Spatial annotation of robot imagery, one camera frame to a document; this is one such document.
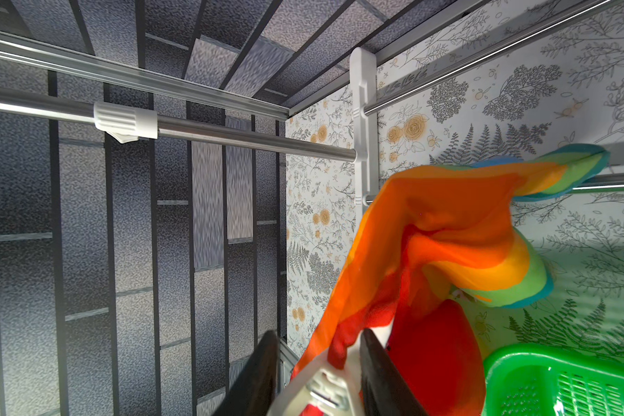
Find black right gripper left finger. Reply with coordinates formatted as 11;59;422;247
214;330;280;416

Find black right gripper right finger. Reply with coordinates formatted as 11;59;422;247
360;329;428;416

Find colourful orange white kids jacket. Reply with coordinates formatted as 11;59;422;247
293;144;610;415

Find green plastic basket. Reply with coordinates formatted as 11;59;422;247
482;344;624;415

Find metal clothes rack white joints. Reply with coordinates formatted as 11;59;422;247
0;0;624;209

